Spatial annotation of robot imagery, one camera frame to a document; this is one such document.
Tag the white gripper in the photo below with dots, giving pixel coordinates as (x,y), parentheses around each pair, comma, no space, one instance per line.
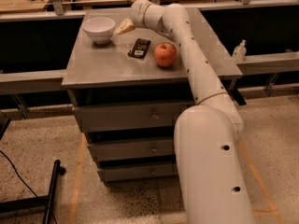
(137,13)

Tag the white ceramic bowl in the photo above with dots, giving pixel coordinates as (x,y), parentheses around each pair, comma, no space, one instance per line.
(99,30)

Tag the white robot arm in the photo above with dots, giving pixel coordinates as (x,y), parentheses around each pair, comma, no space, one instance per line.
(212,185)

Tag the red apple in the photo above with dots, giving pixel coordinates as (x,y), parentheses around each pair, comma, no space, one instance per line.
(165,54)

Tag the black snack bar wrapper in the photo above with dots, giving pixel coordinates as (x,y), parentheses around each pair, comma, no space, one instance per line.
(139,49)

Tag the grey drawer cabinet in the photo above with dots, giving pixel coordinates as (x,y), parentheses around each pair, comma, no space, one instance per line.
(105,74)

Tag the top grey drawer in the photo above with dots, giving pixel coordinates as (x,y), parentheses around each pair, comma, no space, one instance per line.
(102,118)

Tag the grey drawer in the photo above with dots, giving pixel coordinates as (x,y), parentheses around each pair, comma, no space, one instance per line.
(130,172)
(102,118)
(131,149)

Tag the clear sanitizer bottle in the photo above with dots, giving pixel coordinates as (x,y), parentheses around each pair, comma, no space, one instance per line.
(240,52)

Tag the middle grey drawer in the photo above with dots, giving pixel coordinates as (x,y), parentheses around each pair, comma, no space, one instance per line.
(131,149)

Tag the grey metal railing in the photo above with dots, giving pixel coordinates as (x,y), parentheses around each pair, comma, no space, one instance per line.
(282,13)

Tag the bottom grey drawer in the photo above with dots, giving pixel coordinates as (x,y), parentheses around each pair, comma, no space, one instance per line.
(130,172)

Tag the black metal stand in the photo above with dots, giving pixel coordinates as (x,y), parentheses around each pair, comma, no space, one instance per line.
(45,202)

